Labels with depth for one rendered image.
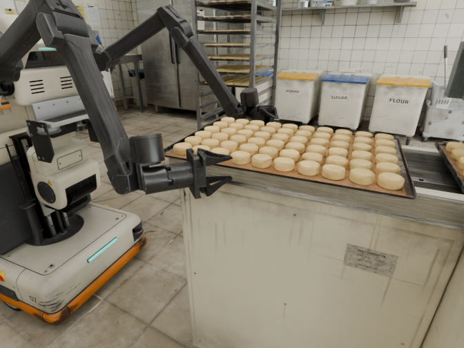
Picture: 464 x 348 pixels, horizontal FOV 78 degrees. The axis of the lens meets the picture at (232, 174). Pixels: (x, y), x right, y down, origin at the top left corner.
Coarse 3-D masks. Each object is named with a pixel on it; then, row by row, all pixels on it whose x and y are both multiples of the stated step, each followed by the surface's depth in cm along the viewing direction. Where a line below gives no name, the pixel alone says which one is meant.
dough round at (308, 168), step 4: (304, 160) 69; (308, 160) 69; (300, 164) 67; (304, 164) 67; (308, 164) 67; (312, 164) 67; (316, 164) 67; (300, 168) 66; (304, 168) 65; (308, 168) 65; (312, 168) 65; (316, 168) 65; (300, 172) 66; (304, 172) 66; (308, 172) 65; (312, 172) 65; (316, 172) 66
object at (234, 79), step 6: (222, 78) 245; (228, 78) 245; (234, 78) 245; (240, 78) 248; (246, 78) 246; (258, 78) 245; (264, 78) 251; (228, 84) 218; (234, 84) 217; (240, 84) 221; (246, 84) 213
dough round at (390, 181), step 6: (384, 174) 62; (390, 174) 62; (396, 174) 62; (378, 180) 61; (384, 180) 60; (390, 180) 59; (396, 180) 59; (402, 180) 59; (384, 186) 60; (390, 186) 59; (396, 186) 59; (402, 186) 60
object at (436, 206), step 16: (176, 160) 82; (208, 176) 79; (240, 176) 75; (256, 176) 73; (272, 176) 71; (288, 192) 71; (304, 192) 70; (320, 192) 68; (336, 192) 66; (352, 192) 65; (368, 192) 63; (416, 192) 59; (432, 192) 59; (448, 192) 59; (368, 208) 65; (384, 208) 63; (400, 208) 62; (416, 208) 61; (432, 208) 59; (448, 208) 58
